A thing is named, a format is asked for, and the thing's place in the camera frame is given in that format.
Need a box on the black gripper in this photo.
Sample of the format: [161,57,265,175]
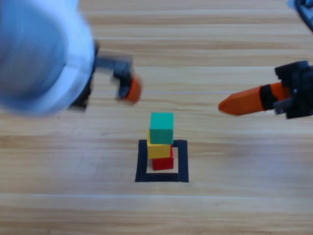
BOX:
[218,60,313,120]
[72,45,144,110]

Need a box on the red wooden cube block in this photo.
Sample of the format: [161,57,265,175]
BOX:
[153,144,175,171]

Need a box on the yellow wooden cube block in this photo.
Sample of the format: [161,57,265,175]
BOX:
[146,131,172,159]

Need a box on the black tape square outline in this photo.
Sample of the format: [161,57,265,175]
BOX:
[134,139,190,183]

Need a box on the green wooden cube block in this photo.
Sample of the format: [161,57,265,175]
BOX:
[149,112,175,145]

